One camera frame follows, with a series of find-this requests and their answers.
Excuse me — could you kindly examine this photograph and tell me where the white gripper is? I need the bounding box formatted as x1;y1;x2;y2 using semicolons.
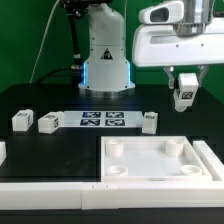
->
132;22;224;89

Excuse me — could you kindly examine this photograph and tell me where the white square tabletop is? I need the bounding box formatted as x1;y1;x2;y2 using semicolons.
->
101;136;213;182

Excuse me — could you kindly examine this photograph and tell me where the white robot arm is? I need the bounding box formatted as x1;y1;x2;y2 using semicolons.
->
79;0;224;97

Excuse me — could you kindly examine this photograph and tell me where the white obstacle fence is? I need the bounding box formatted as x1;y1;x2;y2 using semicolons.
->
0;141;224;210

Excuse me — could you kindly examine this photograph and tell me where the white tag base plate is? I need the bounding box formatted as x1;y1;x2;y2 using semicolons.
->
62;111;143;128

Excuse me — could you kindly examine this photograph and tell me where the black cable bundle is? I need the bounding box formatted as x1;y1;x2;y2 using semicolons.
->
35;0;88;84

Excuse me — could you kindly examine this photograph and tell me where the white cable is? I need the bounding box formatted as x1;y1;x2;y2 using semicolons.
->
29;0;62;84

